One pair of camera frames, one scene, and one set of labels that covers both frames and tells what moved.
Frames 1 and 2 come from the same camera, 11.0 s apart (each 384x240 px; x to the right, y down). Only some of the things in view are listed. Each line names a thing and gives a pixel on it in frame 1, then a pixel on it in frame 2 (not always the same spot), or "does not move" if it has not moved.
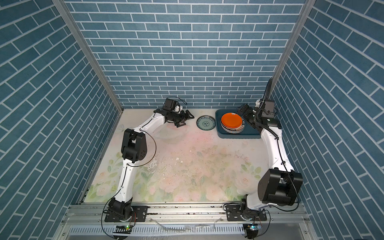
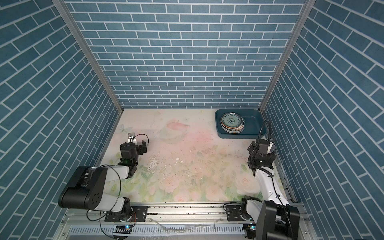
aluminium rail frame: x=187 y=221 does not move
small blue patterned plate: x=206 y=122 -> x=231 y=120
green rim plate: x=233 y=130 does not move
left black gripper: x=182 y=117 -> x=139 y=148
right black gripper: x=246 y=115 -> x=271 y=158
